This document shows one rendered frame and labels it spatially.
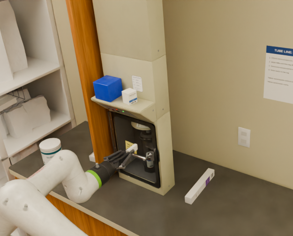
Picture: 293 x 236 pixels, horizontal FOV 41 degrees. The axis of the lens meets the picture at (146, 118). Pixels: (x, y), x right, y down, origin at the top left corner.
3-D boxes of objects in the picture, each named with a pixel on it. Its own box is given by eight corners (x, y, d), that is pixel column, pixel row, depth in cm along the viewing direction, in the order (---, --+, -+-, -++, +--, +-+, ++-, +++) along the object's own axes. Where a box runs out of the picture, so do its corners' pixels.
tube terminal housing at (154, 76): (144, 156, 246) (131, 37, 209) (188, 172, 227) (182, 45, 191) (118, 177, 229) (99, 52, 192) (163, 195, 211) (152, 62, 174)
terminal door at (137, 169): (118, 171, 226) (109, 110, 207) (161, 188, 208) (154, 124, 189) (117, 171, 225) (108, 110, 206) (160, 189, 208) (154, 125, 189)
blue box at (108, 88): (108, 91, 199) (106, 74, 195) (123, 94, 194) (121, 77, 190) (95, 98, 193) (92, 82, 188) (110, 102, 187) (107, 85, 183)
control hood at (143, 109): (108, 106, 206) (105, 89, 202) (157, 120, 188) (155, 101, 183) (93, 115, 199) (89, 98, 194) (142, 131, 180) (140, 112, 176)
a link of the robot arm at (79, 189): (68, 208, 164) (83, 209, 156) (55, 183, 161) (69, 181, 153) (92, 190, 173) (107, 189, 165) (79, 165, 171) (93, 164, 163)
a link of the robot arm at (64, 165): (14, 221, 137) (36, 215, 132) (-2, 193, 135) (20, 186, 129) (68, 172, 168) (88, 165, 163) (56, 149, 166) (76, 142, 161)
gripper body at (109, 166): (108, 168, 168) (122, 157, 174) (94, 162, 172) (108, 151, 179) (111, 181, 171) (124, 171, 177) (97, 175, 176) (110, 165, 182)
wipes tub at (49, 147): (55, 155, 256) (50, 135, 249) (69, 160, 249) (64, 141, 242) (40, 165, 248) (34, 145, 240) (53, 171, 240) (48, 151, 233)
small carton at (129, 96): (131, 99, 189) (129, 87, 186) (137, 101, 185) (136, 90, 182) (123, 102, 186) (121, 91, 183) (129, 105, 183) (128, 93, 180)
